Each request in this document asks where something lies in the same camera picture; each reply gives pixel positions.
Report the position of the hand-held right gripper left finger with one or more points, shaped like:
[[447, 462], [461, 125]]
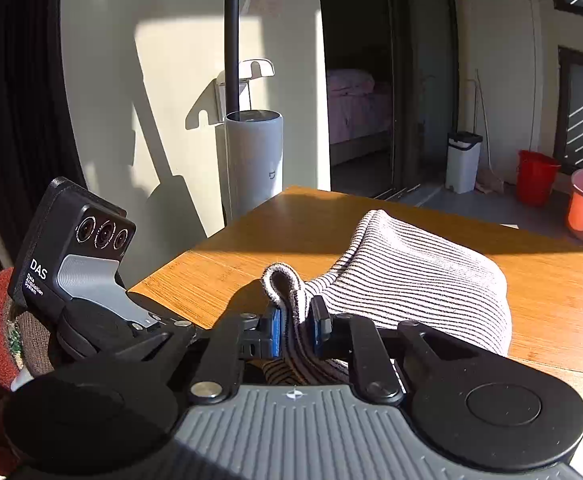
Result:
[[273, 332]]

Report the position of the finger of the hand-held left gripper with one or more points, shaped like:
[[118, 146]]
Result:
[[167, 324]]

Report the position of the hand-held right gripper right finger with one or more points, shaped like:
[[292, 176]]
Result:
[[320, 330]]

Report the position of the striped knit garment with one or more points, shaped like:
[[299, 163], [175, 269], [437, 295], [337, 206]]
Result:
[[421, 280]]

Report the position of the person's left hand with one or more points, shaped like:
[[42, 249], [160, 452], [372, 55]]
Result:
[[39, 342]]

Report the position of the white trash bin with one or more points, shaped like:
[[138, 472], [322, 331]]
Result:
[[463, 165]]

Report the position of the bed with pink bedding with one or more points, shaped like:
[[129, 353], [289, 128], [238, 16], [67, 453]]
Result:
[[354, 105]]

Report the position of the broom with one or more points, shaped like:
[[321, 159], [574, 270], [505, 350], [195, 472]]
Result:
[[491, 177]]

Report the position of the red bucket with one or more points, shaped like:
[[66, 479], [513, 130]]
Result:
[[536, 180]]

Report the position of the dark sliding door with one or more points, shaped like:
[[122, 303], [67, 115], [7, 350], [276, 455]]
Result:
[[421, 85]]

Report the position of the dark framed glass door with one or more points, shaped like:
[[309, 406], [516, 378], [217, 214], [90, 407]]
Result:
[[579, 110]]

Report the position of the white wall holder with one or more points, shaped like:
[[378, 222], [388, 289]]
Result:
[[256, 69]]

